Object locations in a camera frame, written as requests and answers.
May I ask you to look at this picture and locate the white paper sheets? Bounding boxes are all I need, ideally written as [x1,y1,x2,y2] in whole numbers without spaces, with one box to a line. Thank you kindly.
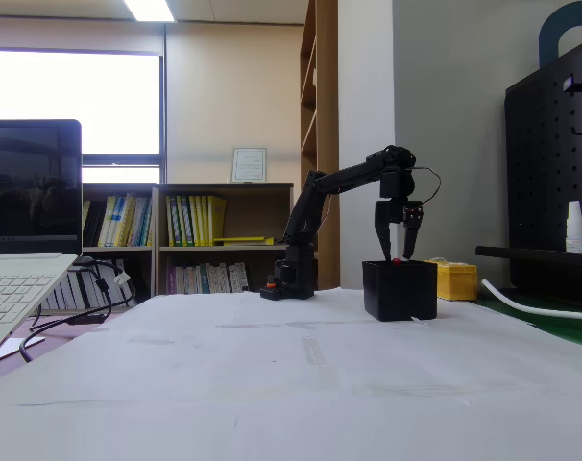
[0,286,582,461]

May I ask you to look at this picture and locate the flat yellow book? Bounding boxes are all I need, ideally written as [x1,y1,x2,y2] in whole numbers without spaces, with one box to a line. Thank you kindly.
[212,235,276,248]

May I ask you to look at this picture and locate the white laptop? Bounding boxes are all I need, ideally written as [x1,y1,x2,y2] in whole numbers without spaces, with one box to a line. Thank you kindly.
[0,119,84,364]

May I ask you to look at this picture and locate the black square container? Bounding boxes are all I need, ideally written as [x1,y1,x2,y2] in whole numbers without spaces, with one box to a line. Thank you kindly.
[361,259,439,323]

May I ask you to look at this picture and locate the row of mixed colour books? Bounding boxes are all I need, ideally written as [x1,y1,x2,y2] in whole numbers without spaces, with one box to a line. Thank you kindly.
[82,193,155,249]

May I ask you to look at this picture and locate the yellow cardboard box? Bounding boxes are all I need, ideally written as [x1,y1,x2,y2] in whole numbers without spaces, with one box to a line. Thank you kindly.
[424,258,478,303]

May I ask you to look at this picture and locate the white paper slip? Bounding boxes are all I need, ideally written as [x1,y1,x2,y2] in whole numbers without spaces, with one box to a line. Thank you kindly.
[0,335,48,367]

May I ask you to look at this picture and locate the row of white binders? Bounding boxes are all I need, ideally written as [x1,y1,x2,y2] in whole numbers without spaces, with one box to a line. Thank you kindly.
[44,258,139,311]

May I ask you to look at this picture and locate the low wooden bookshelf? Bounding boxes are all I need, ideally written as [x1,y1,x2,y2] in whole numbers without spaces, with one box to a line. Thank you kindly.
[82,182,295,314]

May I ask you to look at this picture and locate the window with dark frame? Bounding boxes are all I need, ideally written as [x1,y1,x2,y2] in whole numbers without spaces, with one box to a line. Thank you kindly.
[0,46,167,186]

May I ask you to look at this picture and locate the ceiling light panel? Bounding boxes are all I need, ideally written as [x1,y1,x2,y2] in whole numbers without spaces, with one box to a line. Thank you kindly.
[122,0,178,23]

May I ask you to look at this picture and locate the black pegboard stand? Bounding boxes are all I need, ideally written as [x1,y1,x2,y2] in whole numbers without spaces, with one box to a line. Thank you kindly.
[475,33,582,300]

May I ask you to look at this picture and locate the red servo wire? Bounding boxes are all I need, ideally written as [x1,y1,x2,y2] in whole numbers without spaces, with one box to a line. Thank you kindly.
[409,166,443,208]

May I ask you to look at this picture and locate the dark blue arch shape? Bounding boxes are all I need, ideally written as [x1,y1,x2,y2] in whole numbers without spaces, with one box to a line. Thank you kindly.
[538,0,582,69]

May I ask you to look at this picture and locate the tall wooden bookshelf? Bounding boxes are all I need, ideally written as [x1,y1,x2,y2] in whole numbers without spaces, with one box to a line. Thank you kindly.
[299,0,341,291]

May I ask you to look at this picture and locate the white dropper bottle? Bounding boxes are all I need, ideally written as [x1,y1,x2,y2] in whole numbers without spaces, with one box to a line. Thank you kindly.
[565,201,582,255]

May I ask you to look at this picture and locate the thick black cable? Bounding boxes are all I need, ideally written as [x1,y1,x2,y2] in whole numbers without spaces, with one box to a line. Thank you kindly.
[19,258,114,364]

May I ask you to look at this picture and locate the thin black cable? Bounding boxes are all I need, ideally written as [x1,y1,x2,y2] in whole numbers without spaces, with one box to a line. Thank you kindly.
[79,258,138,309]

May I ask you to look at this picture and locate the row of yellow books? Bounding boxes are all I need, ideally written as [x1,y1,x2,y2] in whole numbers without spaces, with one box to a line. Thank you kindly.
[165,194,229,248]

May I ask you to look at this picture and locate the row of white patterned books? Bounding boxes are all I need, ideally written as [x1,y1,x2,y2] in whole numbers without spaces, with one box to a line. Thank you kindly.
[167,261,251,296]

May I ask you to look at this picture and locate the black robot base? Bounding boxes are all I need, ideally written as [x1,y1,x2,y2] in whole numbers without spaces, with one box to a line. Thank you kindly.
[259,247,318,302]

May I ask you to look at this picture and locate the framed white certificate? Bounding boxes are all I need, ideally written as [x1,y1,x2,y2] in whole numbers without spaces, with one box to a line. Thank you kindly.
[230,147,268,185]

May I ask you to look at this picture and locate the white power cable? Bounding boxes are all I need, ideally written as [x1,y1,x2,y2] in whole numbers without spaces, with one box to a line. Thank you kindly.
[480,279,582,324]

